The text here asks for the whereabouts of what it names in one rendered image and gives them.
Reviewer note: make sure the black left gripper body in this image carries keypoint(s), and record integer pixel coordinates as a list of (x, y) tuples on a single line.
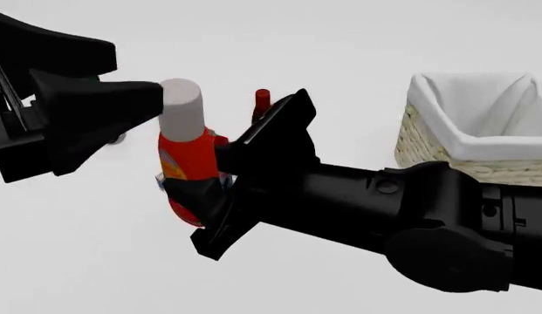
[(17, 147)]

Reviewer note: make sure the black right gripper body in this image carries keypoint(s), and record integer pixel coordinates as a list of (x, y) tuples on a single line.
[(270, 157)]

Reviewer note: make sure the wicker basket with white liner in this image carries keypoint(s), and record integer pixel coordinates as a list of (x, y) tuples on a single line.
[(471, 131)]

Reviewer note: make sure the dark bottle with red cap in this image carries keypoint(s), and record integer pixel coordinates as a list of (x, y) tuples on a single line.
[(262, 101)]

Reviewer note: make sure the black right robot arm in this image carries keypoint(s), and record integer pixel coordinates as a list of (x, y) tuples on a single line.
[(406, 212)]

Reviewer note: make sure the red ketchup bottle white cap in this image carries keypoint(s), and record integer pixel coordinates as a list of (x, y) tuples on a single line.
[(183, 131)]

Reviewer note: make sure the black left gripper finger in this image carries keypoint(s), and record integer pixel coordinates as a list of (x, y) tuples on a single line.
[(65, 52), (91, 111)]

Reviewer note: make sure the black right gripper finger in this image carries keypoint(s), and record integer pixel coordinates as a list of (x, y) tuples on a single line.
[(196, 199), (227, 157)]

